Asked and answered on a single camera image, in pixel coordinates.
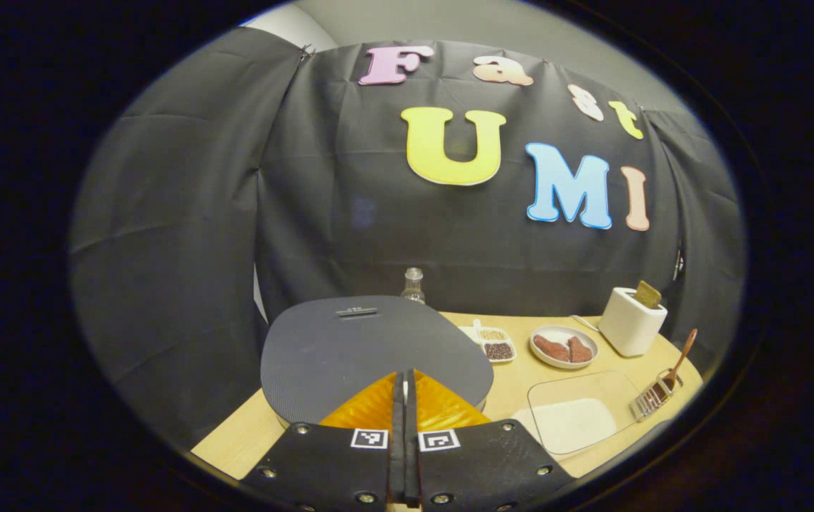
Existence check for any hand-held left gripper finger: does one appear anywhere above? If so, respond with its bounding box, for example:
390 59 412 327
407 368 578 512
240 368 407 512

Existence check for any black silver rice cooker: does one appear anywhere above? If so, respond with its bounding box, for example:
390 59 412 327
259 295 494 427

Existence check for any metal wire chopstick holder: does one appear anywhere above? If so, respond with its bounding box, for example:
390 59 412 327
629 368 685 422

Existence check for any brown wooden spoon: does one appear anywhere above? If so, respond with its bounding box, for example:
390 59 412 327
652 328 699 399

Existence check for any white divided bean dish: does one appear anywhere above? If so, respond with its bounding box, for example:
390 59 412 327
460 319 518 364

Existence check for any small glass bottle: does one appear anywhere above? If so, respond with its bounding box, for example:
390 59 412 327
400 267 427 305

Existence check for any round white plate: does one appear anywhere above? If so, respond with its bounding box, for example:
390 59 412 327
530 325 599 370

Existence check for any white toaster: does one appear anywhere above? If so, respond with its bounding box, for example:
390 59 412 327
598 287 668 358

